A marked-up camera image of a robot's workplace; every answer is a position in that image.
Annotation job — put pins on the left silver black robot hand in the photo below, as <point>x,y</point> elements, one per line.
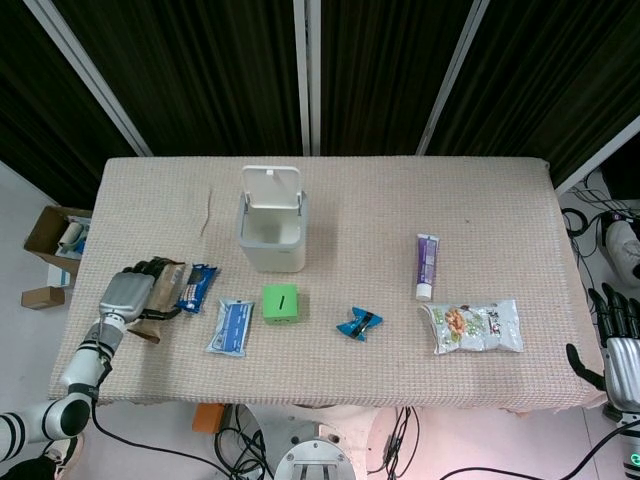
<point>125,295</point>

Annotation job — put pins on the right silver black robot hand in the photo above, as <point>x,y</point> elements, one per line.
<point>622,365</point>

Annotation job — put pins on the brown paper snack bag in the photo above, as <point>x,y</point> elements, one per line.
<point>167,287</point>

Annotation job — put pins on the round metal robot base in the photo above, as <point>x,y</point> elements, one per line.
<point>312,460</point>

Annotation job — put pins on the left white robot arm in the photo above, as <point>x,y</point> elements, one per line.
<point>82,365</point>

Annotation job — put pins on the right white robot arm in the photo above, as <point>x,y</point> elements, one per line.
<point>627,440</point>

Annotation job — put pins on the white lidded trash bin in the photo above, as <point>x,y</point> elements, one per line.
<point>272,250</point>

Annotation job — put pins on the white blue flat box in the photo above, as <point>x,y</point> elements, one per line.
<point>60,276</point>

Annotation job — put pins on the dark blue cookie packet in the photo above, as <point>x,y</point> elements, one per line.
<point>196,290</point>

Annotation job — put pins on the small closed cardboard box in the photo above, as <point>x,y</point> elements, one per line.
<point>42,298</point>

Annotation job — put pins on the blue white wet wipes pack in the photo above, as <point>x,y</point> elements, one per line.
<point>231,327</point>

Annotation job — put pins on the loose brown thread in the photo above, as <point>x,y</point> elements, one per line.
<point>207,212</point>

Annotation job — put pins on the white sneaker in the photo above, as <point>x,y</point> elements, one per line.
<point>622,247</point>

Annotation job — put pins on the orange box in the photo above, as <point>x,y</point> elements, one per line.
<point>207,417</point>

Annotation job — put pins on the clear nut snack bag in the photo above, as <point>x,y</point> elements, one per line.
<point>475,325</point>

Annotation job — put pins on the green foam number cube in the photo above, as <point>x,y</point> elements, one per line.
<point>280,305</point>

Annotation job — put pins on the purple toothpaste tube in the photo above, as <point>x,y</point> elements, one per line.
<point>427,265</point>

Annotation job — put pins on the crumpled blue taped wrapper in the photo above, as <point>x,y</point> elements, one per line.
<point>359,324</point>

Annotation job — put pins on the beige waffle tablecloth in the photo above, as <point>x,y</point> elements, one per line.
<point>380,225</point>

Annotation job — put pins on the white partition frame post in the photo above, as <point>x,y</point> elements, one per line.
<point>95,75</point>
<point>600,157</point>
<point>450,75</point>
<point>306,75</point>

